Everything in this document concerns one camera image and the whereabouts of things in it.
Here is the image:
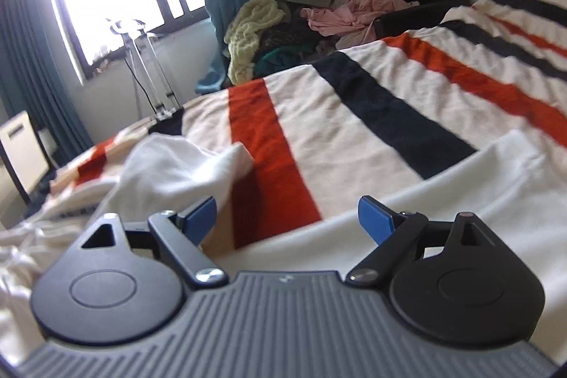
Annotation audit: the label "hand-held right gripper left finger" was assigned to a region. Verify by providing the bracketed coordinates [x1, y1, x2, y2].
[77, 196, 230, 288]

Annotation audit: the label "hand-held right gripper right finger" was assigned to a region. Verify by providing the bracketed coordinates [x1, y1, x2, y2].
[346, 195, 492, 286]

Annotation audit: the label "cream white sweatpants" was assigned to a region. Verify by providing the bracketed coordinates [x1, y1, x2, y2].
[0, 129, 567, 365]

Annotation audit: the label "dark patterned clothes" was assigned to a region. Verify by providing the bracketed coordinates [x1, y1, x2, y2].
[254, 6, 337, 73]

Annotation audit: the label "striped fleece blanket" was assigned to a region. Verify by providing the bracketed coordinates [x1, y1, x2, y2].
[27, 0, 567, 250]

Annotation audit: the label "standing garment steamer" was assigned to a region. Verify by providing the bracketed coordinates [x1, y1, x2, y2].
[106, 18, 184, 119]

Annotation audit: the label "white and black chair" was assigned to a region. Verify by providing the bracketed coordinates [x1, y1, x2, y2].
[0, 110, 58, 224]

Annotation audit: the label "pink garment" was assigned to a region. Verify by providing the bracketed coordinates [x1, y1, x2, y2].
[301, 0, 410, 44]

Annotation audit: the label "teal window curtain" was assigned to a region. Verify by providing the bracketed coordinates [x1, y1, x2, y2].
[0, 0, 96, 166]

